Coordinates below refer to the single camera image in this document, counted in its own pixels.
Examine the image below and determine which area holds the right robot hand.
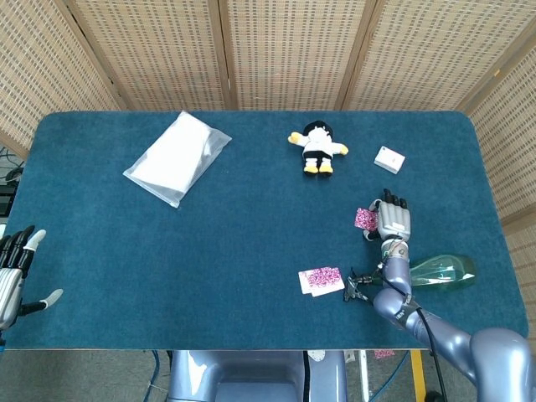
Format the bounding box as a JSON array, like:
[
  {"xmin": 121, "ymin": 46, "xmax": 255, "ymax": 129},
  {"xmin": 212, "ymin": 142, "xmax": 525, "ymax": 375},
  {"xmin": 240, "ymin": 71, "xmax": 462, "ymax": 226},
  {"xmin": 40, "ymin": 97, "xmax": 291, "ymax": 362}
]
[{"xmin": 362, "ymin": 188, "xmax": 414, "ymax": 243}]

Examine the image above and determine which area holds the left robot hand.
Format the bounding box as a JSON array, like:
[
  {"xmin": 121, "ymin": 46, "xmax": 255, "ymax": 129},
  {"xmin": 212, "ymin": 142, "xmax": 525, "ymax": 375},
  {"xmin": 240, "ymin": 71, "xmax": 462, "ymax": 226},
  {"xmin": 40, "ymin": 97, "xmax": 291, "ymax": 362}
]
[{"xmin": 0, "ymin": 224, "xmax": 64, "ymax": 332}]

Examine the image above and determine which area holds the small white box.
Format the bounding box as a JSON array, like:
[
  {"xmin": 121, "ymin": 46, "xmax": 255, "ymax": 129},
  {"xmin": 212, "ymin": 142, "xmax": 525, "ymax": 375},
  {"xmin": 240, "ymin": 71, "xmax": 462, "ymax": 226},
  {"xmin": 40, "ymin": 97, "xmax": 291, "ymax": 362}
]
[{"xmin": 373, "ymin": 145, "xmax": 406, "ymax": 174}]

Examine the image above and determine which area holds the green spray bottle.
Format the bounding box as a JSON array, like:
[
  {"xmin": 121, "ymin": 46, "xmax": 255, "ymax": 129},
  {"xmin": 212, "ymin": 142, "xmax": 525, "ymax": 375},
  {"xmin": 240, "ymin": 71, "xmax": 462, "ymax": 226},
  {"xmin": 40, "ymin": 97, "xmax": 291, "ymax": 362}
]
[{"xmin": 343, "ymin": 253, "xmax": 477, "ymax": 303}]

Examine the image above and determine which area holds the black electronic equipment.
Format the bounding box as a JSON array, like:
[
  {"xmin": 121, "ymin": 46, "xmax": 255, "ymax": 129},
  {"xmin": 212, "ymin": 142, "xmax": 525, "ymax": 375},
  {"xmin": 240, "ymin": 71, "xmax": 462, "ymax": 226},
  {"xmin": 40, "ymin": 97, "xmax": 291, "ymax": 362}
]
[{"xmin": 0, "ymin": 146, "xmax": 23, "ymax": 217}]

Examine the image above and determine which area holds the penguin plush toy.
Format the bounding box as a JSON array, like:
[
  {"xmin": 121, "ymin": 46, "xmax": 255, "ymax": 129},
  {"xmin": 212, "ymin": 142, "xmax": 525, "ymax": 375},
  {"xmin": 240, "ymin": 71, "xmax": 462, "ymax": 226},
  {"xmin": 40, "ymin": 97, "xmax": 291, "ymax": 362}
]
[{"xmin": 286, "ymin": 120, "xmax": 350, "ymax": 177}]

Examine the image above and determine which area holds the woven bamboo screen panel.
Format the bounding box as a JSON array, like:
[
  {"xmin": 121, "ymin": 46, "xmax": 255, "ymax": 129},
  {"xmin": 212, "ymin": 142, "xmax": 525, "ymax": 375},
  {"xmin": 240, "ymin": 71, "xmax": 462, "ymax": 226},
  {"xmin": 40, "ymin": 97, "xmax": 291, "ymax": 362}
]
[
  {"xmin": 343, "ymin": 0, "xmax": 536, "ymax": 112},
  {"xmin": 66, "ymin": 0, "xmax": 231, "ymax": 112},
  {"xmin": 460, "ymin": 52, "xmax": 536, "ymax": 302},
  {"xmin": 0, "ymin": 0, "xmax": 126, "ymax": 158},
  {"xmin": 219, "ymin": 0, "xmax": 378, "ymax": 112}
]

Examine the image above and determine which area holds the white stand pole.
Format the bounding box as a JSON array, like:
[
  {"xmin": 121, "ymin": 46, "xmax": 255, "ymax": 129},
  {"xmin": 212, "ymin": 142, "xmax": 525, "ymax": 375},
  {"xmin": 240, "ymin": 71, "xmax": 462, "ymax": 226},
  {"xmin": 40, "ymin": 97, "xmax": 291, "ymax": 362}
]
[{"xmin": 357, "ymin": 350, "xmax": 372, "ymax": 402}]

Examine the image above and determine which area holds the blue felt table mat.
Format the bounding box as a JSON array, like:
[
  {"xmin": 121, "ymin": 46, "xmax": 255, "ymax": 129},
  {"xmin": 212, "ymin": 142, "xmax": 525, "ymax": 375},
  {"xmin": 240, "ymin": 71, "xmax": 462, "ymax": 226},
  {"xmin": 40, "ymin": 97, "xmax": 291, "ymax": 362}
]
[{"xmin": 2, "ymin": 111, "xmax": 529, "ymax": 351}]

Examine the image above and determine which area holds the white plastic zip bag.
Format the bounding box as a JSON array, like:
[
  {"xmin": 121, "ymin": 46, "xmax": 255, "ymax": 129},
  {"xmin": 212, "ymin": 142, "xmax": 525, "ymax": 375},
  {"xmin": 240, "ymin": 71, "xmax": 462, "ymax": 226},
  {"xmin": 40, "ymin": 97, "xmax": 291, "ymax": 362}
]
[{"xmin": 122, "ymin": 110, "xmax": 234, "ymax": 209}]

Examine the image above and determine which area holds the grey-blue robot torso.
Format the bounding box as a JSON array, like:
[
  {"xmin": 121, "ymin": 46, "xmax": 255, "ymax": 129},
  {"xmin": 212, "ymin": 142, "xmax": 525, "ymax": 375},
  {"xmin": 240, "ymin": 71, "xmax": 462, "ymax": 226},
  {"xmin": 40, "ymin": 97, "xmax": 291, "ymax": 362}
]
[{"xmin": 166, "ymin": 349, "xmax": 348, "ymax": 402}]

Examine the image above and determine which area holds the blue floor cable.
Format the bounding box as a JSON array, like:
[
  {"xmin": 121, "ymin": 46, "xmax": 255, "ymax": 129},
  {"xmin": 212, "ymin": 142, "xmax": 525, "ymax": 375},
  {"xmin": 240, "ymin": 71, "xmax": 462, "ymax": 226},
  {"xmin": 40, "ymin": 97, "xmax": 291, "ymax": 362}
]
[
  {"xmin": 148, "ymin": 350, "xmax": 163, "ymax": 393},
  {"xmin": 371, "ymin": 350, "xmax": 410, "ymax": 402}
]

